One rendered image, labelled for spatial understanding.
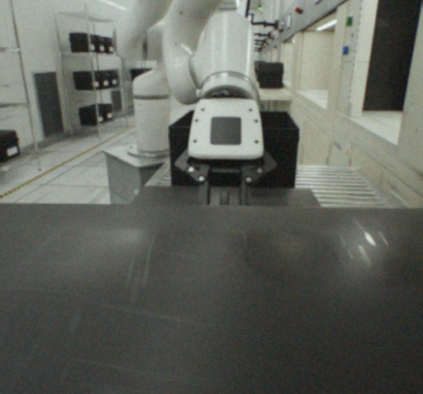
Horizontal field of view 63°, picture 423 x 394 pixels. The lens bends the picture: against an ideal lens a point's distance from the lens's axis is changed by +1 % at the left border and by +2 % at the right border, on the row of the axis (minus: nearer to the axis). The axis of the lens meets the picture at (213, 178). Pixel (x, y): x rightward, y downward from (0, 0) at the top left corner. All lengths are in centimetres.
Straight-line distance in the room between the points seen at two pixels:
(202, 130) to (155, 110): 71
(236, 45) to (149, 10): 53
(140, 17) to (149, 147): 40
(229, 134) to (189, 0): 26
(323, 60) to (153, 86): 192
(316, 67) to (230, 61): 237
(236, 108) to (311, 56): 240
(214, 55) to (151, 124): 66
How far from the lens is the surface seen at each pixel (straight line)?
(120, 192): 126
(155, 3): 104
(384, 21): 159
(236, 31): 58
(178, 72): 60
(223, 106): 50
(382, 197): 90
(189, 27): 66
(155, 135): 118
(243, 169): 46
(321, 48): 289
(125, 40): 114
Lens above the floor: 106
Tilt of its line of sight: 19 degrees down
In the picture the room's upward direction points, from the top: straight up
